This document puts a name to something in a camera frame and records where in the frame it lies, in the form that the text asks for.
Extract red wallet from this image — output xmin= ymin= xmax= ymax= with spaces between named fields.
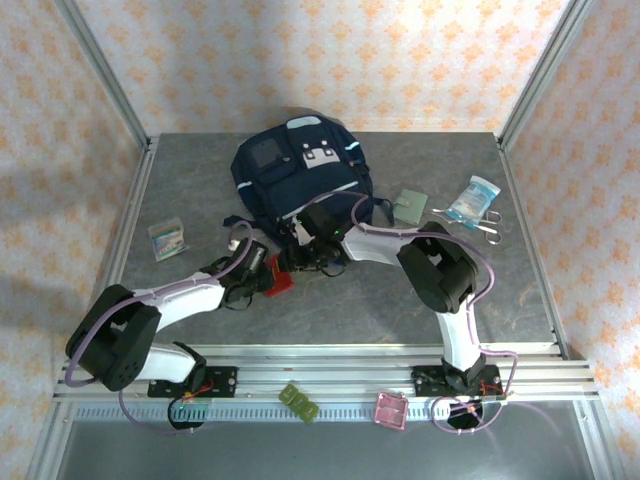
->
xmin=264 ymin=253 xmax=296 ymax=300

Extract navy blue backpack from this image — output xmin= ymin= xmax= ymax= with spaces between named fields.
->
xmin=222 ymin=114 xmax=396 ymax=251

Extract green wallet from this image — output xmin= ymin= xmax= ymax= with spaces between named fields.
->
xmin=392 ymin=188 xmax=429 ymax=224

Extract blue white tissue pack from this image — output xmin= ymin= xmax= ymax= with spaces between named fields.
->
xmin=444 ymin=174 xmax=502 ymax=231

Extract metal scissors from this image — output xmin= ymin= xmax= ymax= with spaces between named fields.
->
xmin=429 ymin=204 xmax=504 ymax=245

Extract pink square box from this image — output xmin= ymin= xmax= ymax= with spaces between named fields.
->
xmin=374 ymin=392 xmax=409 ymax=431

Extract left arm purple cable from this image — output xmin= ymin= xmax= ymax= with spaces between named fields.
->
xmin=64 ymin=219 xmax=256 ymax=436

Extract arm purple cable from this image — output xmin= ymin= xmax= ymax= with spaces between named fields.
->
xmin=64 ymin=219 xmax=256 ymax=436
xmin=299 ymin=192 xmax=519 ymax=436

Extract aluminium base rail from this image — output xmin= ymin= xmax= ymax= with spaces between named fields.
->
xmin=52 ymin=342 xmax=599 ymax=404

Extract aluminium side rail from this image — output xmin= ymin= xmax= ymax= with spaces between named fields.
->
xmin=497 ymin=137 xmax=571 ymax=361
xmin=64 ymin=137 xmax=161 ymax=364

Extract slotted grey cable duct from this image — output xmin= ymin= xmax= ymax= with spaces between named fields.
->
xmin=69 ymin=402 xmax=576 ymax=425

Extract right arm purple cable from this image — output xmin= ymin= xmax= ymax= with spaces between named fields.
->
xmin=299 ymin=192 xmax=519 ymax=436

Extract aluminium frame post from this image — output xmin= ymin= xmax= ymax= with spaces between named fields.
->
xmin=52 ymin=0 xmax=154 ymax=151
xmin=497 ymin=0 xmax=599 ymax=151

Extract aluminium frame leg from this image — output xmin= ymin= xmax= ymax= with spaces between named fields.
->
xmin=24 ymin=399 xmax=76 ymax=480
xmin=572 ymin=399 xmax=624 ymax=480

